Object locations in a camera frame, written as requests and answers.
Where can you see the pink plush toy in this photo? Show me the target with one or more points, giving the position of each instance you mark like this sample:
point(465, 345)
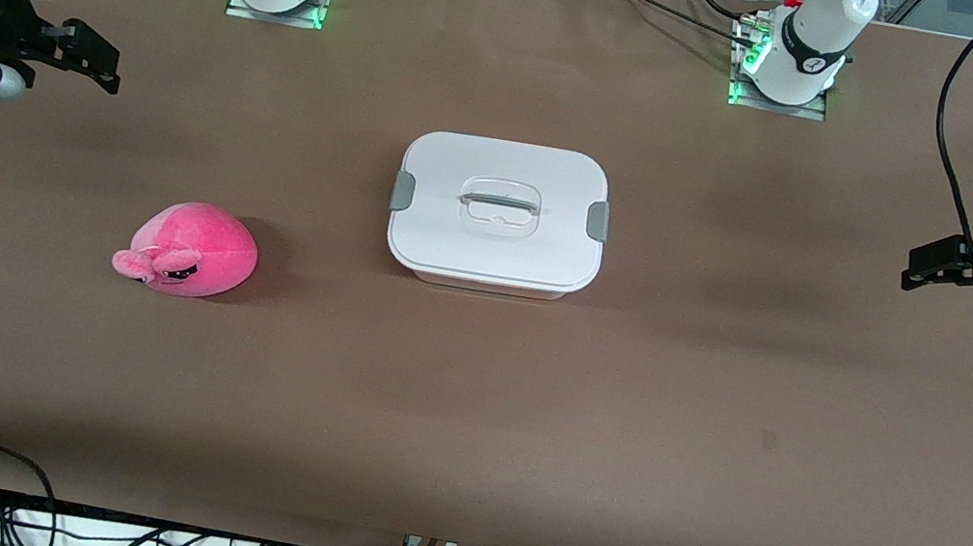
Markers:
point(209, 239)

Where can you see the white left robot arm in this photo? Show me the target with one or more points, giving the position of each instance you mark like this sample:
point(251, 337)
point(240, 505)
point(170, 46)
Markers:
point(817, 32)

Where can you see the translucent plastic box base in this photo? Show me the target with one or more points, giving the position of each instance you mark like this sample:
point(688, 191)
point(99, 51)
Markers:
point(485, 284)

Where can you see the brown table cover sheet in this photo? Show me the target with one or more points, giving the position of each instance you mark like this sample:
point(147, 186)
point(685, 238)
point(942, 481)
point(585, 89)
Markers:
point(462, 425)

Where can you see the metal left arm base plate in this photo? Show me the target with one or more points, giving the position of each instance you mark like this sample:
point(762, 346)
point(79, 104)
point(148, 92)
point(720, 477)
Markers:
point(805, 112)

